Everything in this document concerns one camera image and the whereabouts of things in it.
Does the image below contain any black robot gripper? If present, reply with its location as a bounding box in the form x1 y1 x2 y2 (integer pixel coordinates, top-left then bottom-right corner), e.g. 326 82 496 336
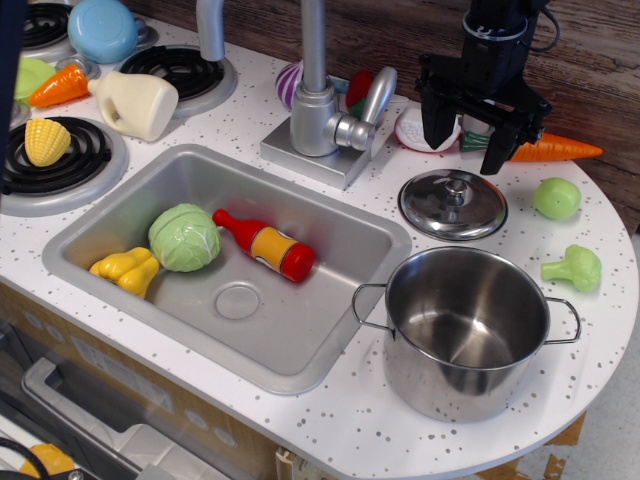
416 36 551 175

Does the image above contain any stainless steel pot lid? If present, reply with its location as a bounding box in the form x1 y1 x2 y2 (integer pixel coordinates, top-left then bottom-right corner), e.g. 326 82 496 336
398 169 508 242

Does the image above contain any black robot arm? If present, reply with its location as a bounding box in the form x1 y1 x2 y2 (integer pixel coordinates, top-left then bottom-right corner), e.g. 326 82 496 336
415 1 552 175

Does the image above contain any white pink toy radish slice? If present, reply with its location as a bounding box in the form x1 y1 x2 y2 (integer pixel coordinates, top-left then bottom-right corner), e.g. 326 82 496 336
394 108 461 153

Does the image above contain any long orange toy carrot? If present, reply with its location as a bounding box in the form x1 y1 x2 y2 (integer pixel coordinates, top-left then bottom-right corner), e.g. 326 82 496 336
459 127 604 163

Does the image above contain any green toy apple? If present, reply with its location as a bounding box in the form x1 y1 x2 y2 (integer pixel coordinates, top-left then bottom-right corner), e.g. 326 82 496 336
534 177 582 220

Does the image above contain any red toy strawberry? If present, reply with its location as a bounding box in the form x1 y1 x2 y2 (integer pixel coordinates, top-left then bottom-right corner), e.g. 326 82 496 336
345 70 373 120

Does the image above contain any silver toy faucet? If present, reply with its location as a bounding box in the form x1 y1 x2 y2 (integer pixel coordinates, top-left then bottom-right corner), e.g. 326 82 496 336
260 1 397 190

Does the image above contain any green toy broccoli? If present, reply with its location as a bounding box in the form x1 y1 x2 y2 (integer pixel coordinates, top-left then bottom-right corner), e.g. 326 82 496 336
541 245 602 293

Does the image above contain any purple striped toy onion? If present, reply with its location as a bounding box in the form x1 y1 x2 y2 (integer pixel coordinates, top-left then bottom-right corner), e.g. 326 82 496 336
275 60 304 110

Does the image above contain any red toy ketchup bottle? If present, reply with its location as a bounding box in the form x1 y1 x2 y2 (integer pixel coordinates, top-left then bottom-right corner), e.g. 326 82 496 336
212 209 316 282

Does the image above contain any grey toy sink basin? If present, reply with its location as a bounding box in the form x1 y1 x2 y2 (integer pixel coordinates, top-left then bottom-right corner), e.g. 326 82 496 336
43 145 411 395

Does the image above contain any grey curved pipe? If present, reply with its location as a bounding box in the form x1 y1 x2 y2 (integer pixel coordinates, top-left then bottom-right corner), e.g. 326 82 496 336
196 0 225 62

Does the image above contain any green toy cabbage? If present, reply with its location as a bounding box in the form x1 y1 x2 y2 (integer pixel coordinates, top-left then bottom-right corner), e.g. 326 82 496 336
148 203 221 272

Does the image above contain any cream toy milk jug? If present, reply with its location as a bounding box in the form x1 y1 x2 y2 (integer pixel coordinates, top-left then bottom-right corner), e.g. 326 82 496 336
88 71 179 142

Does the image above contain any yellow toy bell pepper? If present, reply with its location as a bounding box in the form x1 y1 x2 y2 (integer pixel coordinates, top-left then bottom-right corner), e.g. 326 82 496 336
89 247 160 299

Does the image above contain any front left stove burner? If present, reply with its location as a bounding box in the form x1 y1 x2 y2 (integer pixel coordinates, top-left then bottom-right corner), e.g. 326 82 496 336
1 117 129 218

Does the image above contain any blue toy bowl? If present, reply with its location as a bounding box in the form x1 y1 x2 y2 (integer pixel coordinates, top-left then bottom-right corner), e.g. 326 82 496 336
67 0 138 64

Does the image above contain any short orange toy carrot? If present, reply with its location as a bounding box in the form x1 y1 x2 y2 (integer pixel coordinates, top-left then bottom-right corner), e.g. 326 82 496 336
28 64 89 108

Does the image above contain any yellow toy corn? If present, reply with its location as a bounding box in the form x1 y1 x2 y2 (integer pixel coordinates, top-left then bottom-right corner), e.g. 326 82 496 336
24 118 71 167

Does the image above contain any back left stove burner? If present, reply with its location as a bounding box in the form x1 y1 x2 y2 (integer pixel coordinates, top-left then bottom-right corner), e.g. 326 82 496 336
21 2 75 63

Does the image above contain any green toy plate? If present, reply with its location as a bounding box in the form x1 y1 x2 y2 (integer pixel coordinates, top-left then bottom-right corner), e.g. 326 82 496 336
14 57 56 101

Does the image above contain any dark blue foreground bar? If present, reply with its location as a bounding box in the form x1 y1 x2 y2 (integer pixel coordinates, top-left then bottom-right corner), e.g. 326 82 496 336
0 0 28 173

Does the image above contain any yellow object bottom left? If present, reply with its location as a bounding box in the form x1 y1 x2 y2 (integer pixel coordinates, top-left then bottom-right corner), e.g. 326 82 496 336
29 444 76 476

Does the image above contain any grey vertical post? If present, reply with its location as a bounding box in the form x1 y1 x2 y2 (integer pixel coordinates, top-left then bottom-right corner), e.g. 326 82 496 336
461 114 494 136

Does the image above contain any grey oven door handle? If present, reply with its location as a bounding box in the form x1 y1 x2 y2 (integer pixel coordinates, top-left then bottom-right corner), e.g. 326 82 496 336
21 358 226 479

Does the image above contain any black cable bottom left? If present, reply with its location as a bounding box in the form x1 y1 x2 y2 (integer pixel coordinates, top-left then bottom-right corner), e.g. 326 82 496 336
0 437 54 480

